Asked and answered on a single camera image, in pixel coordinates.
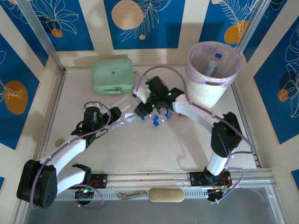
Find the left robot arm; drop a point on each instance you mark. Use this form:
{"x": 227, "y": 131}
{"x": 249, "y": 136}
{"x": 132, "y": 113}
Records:
{"x": 67, "y": 151}

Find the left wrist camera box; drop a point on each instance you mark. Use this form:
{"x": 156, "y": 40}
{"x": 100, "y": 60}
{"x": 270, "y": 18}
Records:
{"x": 95, "y": 106}

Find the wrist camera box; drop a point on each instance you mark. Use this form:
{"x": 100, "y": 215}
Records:
{"x": 95, "y": 106}
{"x": 142, "y": 95}

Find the blue-label plastic water bottle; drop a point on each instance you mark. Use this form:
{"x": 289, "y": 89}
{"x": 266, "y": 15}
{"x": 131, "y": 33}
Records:
{"x": 168, "y": 114}

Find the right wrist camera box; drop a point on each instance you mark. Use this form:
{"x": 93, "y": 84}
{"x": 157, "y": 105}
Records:
{"x": 142, "y": 95}

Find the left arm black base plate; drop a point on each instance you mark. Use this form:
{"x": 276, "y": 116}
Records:
{"x": 100, "y": 180}

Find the clear plastic tube bottle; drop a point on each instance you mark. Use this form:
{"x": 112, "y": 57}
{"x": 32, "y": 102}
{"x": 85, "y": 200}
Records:
{"x": 123, "y": 102}

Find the green plastic bottle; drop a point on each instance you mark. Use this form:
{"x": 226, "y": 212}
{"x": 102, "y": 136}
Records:
{"x": 59, "y": 142}

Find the beige cushion pad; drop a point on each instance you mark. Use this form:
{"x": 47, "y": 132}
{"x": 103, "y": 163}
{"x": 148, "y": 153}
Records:
{"x": 166, "y": 195}

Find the aluminium front rail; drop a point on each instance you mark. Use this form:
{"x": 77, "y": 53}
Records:
{"x": 149, "y": 180}

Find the aluminium frame post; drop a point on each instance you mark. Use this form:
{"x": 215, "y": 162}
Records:
{"x": 257, "y": 23}
{"x": 42, "y": 35}

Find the metal bracket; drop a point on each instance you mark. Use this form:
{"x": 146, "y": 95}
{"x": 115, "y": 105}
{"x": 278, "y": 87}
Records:
{"x": 130, "y": 194}

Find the slotted metal strip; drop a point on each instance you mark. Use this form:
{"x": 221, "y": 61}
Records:
{"x": 198, "y": 193}

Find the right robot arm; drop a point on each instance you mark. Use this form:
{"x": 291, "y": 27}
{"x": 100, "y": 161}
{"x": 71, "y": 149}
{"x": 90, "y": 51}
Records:
{"x": 196, "y": 112}

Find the mint green zip pouch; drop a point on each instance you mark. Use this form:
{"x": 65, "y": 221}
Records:
{"x": 109, "y": 72}

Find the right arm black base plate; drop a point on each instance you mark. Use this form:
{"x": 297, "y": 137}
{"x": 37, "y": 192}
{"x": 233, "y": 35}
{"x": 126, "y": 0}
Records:
{"x": 197, "y": 179}

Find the aluminium table side rail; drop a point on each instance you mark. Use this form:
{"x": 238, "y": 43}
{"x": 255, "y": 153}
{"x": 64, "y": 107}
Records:
{"x": 244, "y": 117}
{"x": 53, "y": 109}

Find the purple plastic bin liner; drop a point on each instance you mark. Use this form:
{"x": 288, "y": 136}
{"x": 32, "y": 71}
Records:
{"x": 190, "y": 74}

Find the blue bottle cap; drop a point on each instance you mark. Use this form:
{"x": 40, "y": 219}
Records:
{"x": 143, "y": 117}
{"x": 156, "y": 122}

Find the white ribbed waste bin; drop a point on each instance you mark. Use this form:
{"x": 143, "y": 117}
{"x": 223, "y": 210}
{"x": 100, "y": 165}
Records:
{"x": 205, "y": 95}

